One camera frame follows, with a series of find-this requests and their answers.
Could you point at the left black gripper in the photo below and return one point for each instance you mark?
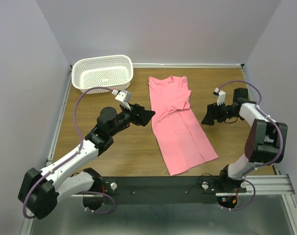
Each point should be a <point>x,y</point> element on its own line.
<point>144,116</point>

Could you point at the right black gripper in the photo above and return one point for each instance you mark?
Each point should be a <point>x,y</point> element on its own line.
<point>213,108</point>

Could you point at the pink t shirt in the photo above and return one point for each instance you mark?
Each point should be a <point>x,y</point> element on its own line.
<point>181,139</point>

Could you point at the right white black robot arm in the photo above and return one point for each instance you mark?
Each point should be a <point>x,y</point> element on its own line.
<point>265,142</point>

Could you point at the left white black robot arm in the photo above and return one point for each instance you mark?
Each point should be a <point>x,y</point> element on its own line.
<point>41,190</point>

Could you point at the white perforated plastic basket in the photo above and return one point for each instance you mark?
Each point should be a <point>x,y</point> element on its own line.
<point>114,71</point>

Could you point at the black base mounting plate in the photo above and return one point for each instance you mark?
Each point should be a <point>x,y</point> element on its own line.
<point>165,189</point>

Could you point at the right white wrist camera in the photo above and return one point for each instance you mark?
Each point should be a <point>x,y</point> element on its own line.
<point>220,95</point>

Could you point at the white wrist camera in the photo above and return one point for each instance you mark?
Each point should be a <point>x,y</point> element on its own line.
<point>220,95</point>
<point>122,97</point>

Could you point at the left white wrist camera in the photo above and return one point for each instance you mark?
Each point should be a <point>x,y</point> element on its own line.
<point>122,97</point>

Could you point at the aluminium frame rail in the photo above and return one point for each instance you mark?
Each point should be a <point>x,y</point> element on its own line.
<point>264,209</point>

